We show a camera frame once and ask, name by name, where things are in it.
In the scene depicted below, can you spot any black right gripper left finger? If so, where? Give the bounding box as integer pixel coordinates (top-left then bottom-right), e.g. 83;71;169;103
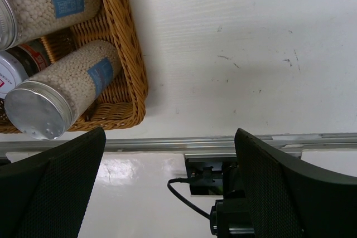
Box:
1;127;106;237

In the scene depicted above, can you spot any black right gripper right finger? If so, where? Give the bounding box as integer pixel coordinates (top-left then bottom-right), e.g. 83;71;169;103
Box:
234;129;356;237

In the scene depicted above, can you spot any silver lid bead jar front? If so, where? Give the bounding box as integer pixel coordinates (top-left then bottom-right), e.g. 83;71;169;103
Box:
4;40;122;140

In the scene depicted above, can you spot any silver lid bead jar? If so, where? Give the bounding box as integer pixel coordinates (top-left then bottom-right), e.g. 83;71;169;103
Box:
1;0;101;51
4;40;122;140

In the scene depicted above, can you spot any white lid dark jar front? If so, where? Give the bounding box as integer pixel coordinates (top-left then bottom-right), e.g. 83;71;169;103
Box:
1;40;51;99

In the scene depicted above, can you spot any wicker divided basket tray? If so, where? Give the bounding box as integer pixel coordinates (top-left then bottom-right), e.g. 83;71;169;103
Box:
1;0;148;133

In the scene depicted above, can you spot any aluminium front table rail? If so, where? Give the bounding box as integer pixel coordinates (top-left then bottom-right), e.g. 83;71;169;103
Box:
1;133;356;164

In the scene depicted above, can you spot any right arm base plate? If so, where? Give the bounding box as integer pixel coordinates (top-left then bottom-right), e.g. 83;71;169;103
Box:
167;159;254;237

